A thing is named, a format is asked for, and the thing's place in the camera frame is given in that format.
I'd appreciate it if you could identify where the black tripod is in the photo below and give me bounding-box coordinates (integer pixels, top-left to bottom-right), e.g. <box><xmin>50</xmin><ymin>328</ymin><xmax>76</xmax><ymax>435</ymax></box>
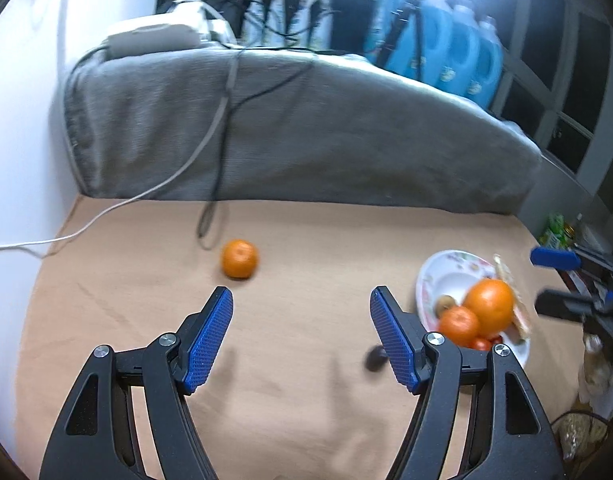
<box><xmin>376</xmin><ymin>0</ymin><xmax>424</xmax><ymax>81</ymax></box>

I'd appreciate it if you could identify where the floral white plate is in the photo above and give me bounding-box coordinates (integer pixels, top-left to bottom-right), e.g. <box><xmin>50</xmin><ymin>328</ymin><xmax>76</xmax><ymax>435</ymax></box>
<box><xmin>415</xmin><ymin>250</ymin><xmax>530</xmax><ymax>365</ymax></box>

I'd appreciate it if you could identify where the black plum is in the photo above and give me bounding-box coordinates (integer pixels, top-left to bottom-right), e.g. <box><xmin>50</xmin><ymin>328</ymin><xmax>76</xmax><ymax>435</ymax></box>
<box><xmin>364</xmin><ymin>346</ymin><xmax>389</xmax><ymax>373</ymax></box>

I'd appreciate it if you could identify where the white cable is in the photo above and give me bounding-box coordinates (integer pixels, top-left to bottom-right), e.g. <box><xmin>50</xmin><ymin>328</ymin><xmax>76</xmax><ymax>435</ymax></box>
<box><xmin>0</xmin><ymin>0</ymin><xmax>240</xmax><ymax>256</ymax></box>

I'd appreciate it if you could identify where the small red cherry tomato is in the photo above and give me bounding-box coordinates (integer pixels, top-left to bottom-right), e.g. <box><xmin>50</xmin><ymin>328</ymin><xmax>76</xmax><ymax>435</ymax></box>
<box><xmin>490</xmin><ymin>335</ymin><xmax>504</xmax><ymax>346</ymax></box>

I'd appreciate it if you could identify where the black cable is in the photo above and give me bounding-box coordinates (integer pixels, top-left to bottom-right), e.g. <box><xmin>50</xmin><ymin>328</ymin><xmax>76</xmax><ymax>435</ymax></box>
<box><xmin>196</xmin><ymin>0</ymin><xmax>338</xmax><ymax>241</ymax></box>

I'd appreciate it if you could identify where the brown kiwi fruit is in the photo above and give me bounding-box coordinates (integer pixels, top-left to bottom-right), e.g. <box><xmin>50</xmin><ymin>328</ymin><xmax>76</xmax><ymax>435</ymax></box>
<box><xmin>433</xmin><ymin>295</ymin><xmax>457</xmax><ymax>320</ymax></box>

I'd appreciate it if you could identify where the large orange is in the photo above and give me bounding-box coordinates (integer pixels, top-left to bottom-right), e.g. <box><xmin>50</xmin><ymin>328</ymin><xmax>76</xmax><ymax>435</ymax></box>
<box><xmin>462</xmin><ymin>278</ymin><xmax>514</xmax><ymax>339</ymax></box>

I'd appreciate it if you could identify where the small orange tangerine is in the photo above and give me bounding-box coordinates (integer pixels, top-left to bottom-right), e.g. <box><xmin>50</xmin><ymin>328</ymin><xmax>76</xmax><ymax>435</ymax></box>
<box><xmin>221</xmin><ymin>240</ymin><xmax>259</xmax><ymax>280</ymax></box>

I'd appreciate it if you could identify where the peeled banana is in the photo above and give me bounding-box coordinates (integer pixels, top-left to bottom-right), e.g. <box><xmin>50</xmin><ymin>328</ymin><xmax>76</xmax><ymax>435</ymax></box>
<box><xmin>493</xmin><ymin>254</ymin><xmax>532</xmax><ymax>341</ymax></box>

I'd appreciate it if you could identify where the grey blanket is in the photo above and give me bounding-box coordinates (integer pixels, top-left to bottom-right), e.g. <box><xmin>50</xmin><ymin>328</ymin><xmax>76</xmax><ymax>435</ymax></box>
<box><xmin>64</xmin><ymin>48</ymin><xmax>542</xmax><ymax>214</ymax></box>

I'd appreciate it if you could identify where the green drink carton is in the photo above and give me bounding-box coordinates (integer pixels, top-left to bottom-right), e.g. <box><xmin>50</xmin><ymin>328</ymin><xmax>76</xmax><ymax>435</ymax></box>
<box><xmin>539</xmin><ymin>214</ymin><xmax>567</xmax><ymax>249</ymax></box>

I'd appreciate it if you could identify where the right hand white glove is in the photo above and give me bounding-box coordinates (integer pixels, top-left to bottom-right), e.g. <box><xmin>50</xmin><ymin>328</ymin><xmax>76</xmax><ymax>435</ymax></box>
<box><xmin>578</xmin><ymin>334</ymin><xmax>613</xmax><ymax>420</ymax></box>

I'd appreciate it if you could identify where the blue detergent bottle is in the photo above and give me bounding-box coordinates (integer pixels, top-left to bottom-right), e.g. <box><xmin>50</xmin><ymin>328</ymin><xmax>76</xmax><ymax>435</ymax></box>
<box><xmin>391</xmin><ymin>0</ymin><xmax>455</xmax><ymax>86</ymax></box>
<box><xmin>363</xmin><ymin>0</ymin><xmax>407</xmax><ymax>65</ymax></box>
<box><xmin>438</xmin><ymin>0</ymin><xmax>480</xmax><ymax>96</ymax></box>
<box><xmin>466</xmin><ymin>15</ymin><xmax>504</xmax><ymax>110</ymax></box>

